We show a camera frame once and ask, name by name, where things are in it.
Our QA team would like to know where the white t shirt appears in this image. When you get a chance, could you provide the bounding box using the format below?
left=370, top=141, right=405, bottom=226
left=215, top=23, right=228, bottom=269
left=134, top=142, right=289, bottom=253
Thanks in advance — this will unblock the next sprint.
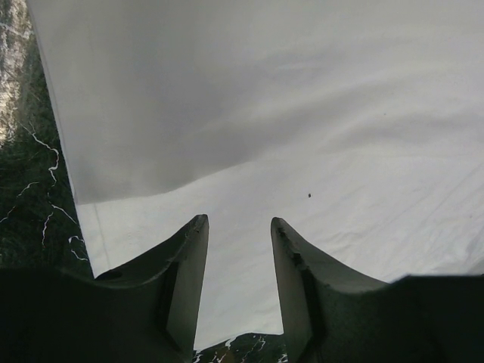
left=27, top=0, right=483, bottom=349

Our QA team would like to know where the black marble pattern mat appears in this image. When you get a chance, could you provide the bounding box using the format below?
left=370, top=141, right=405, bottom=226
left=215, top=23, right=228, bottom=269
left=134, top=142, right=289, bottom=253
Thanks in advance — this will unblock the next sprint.
left=1, top=1, right=287, bottom=362

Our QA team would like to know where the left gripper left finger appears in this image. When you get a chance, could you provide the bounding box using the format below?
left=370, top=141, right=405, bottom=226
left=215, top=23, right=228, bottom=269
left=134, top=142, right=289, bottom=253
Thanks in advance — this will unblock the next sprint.
left=90, top=213, right=209, bottom=363

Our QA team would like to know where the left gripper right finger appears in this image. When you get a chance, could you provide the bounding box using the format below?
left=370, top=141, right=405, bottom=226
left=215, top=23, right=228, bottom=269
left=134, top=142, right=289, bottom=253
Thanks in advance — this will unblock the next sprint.
left=270, top=216, right=394, bottom=363

